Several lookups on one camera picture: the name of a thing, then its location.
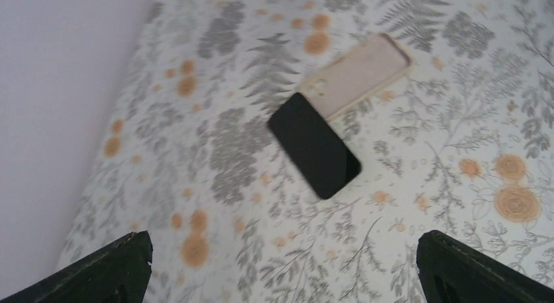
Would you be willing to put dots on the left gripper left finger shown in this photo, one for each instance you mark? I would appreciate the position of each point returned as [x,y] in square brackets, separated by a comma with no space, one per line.
[117,272]

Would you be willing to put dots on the beige phone case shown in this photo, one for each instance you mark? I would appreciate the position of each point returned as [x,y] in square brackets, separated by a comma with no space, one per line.
[355,75]

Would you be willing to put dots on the black smartphone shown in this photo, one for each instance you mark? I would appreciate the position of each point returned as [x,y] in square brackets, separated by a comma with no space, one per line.
[320,155]

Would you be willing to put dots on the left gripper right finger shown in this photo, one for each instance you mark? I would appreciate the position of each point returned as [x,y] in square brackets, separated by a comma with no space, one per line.
[451,271]

